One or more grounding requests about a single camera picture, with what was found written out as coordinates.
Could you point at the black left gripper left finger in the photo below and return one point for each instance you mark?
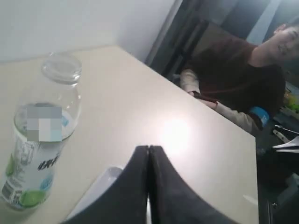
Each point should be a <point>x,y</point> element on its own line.
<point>125,202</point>

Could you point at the clear plastic drink bottle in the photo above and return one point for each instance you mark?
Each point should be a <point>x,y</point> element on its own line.
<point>46,116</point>

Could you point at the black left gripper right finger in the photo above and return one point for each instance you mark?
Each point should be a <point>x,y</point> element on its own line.
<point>172,201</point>

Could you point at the white papers on desk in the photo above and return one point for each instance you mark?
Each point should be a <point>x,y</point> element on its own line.
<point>289,147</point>

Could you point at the blue round object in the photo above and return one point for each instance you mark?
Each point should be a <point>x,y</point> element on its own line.
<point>261,116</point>

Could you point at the white plastic tray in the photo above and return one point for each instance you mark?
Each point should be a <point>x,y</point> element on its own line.
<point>100,185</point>

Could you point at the dark door frame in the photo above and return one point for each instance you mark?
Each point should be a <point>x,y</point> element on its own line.
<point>179,40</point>

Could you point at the seated person brown top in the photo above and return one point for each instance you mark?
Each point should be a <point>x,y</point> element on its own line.
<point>232,75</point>

